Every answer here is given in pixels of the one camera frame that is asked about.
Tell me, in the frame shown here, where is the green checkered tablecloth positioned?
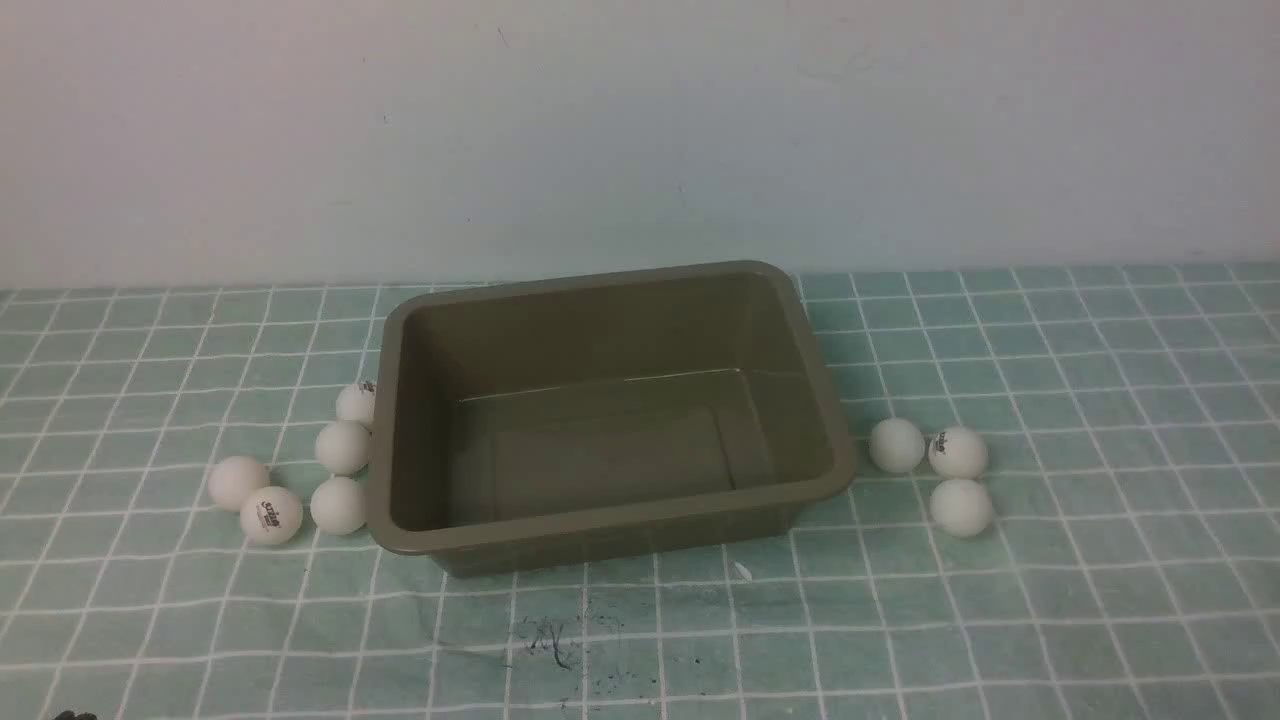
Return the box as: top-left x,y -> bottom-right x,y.
1,261 -> 1279,719

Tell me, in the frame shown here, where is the olive green plastic bin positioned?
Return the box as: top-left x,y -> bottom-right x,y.
365,260 -> 858,577

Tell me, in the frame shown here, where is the white ball with logo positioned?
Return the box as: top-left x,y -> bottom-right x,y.
927,427 -> 989,480
239,486 -> 305,546

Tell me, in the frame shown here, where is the white ball plain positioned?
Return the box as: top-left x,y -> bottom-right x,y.
868,416 -> 927,475

